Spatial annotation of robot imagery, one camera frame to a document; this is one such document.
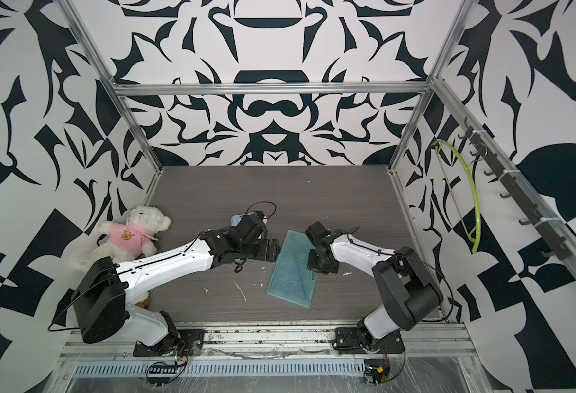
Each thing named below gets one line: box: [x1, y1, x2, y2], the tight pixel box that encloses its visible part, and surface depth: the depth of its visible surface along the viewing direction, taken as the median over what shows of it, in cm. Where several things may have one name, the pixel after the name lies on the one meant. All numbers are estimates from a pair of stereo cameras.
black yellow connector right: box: [363, 365, 391, 386], surface depth 72 cm
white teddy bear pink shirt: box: [72, 205, 172, 273], surface depth 90 cm
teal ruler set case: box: [266, 229, 319, 308], surface depth 88 cm
